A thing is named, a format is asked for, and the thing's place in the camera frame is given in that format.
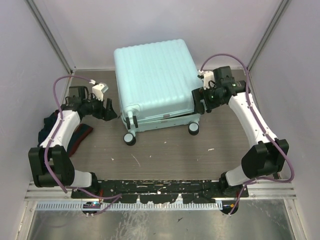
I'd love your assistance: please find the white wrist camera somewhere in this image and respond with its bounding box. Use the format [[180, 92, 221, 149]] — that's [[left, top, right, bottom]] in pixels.
[[197, 70, 216, 90], [89, 79, 109, 102]]

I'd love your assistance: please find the navy garment with red trim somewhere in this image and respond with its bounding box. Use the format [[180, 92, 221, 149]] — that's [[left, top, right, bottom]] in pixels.
[[37, 110, 93, 157]]

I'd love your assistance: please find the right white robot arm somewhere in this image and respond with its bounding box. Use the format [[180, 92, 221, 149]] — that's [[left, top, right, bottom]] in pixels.
[[191, 66, 289, 197]]

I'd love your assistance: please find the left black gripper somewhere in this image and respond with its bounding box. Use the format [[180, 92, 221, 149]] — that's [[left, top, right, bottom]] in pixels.
[[82, 93, 117, 121]]

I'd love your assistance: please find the aluminium frame rail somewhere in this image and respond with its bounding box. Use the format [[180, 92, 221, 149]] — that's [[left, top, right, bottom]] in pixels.
[[24, 180, 297, 201]]

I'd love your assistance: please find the mint green suitcase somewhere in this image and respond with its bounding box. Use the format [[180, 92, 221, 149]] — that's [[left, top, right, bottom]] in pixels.
[[113, 39, 203, 146]]

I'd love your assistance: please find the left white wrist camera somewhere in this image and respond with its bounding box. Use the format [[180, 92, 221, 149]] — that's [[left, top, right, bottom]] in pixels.
[[89, 79, 109, 102]]

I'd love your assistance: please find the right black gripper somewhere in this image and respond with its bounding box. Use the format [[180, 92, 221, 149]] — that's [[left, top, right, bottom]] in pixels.
[[191, 83, 225, 114]]

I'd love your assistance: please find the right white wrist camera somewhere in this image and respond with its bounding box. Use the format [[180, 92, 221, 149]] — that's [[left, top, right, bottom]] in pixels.
[[197, 70, 216, 90]]

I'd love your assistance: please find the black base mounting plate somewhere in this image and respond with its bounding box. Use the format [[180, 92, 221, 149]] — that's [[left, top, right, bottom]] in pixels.
[[86, 179, 242, 204]]

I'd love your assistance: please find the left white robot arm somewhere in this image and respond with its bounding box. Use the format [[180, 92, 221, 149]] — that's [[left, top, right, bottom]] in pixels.
[[28, 83, 117, 198]]

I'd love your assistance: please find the white slotted cable duct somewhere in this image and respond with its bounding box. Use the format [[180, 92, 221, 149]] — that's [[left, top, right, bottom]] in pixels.
[[35, 200, 223, 212]]

